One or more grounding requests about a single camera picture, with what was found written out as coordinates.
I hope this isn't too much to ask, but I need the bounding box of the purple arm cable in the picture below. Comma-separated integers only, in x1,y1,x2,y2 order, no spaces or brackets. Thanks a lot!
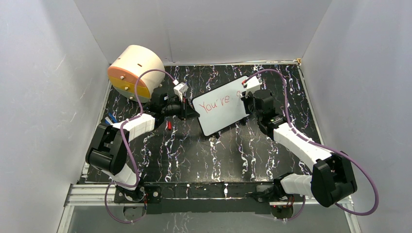
103,69,178,225
243,68,380,222

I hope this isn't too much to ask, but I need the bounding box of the cream cylindrical drawer box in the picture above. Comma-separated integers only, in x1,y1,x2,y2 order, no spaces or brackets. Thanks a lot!
107,45,165,103

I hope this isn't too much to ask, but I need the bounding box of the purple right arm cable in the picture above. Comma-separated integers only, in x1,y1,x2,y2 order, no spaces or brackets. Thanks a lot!
243,68,380,222

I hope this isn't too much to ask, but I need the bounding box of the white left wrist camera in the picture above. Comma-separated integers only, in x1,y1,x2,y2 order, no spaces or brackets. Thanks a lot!
172,80,188,102

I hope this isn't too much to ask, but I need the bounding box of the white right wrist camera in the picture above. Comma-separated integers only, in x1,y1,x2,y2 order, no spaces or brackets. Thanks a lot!
240,76,261,98

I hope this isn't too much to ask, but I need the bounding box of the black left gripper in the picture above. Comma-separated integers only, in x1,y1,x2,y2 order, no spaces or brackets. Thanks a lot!
162,96,200,122

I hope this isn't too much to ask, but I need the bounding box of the blue white eraser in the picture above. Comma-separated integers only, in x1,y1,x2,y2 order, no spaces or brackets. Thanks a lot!
104,113,118,125

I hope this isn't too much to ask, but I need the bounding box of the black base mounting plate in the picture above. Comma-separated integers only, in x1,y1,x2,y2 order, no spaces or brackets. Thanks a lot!
142,182,274,214

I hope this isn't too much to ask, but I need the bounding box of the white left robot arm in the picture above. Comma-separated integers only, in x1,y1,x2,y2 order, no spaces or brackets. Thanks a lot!
86,87,200,202

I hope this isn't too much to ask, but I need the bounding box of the white board black frame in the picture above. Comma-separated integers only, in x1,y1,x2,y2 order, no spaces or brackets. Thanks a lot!
192,76,248,136

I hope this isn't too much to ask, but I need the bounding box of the aluminium frame rail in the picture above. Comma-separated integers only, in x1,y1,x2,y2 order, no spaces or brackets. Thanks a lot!
64,182,355,207

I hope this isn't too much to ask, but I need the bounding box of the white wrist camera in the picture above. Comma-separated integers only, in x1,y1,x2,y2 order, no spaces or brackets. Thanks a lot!
172,80,188,102
240,76,261,98

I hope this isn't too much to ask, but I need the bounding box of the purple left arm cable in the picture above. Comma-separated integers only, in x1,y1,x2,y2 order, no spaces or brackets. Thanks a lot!
103,69,178,225

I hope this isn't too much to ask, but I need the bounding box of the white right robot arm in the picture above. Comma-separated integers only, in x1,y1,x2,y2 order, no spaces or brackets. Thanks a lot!
240,90,358,207

